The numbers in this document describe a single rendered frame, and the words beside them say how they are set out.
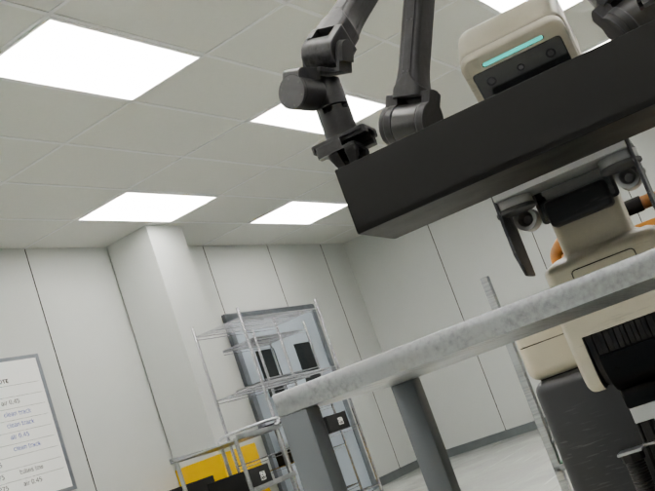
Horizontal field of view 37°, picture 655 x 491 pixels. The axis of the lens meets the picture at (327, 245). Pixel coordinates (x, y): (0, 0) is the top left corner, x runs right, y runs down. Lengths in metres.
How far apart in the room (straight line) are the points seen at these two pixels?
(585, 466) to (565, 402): 0.14
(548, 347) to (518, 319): 1.02
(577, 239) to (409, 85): 0.43
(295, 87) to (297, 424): 0.62
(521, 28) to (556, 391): 0.77
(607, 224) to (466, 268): 10.12
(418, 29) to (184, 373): 6.87
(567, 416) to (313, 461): 1.01
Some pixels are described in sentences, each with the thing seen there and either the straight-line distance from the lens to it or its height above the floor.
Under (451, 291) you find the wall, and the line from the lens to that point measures 12.08.
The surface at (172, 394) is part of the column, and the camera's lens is 8.70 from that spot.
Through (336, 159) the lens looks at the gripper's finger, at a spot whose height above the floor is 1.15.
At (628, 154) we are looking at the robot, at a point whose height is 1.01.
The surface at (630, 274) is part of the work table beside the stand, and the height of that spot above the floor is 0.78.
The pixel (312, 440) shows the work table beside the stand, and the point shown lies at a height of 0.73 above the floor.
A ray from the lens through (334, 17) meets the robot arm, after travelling 1.74.
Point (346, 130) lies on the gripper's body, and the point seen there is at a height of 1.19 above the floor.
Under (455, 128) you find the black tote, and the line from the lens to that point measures 1.51.
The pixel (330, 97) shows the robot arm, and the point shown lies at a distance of 1.67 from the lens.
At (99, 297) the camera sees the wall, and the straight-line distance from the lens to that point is 8.80.
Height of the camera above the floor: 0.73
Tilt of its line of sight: 10 degrees up
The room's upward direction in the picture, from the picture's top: 20 degrees counter-clockwise
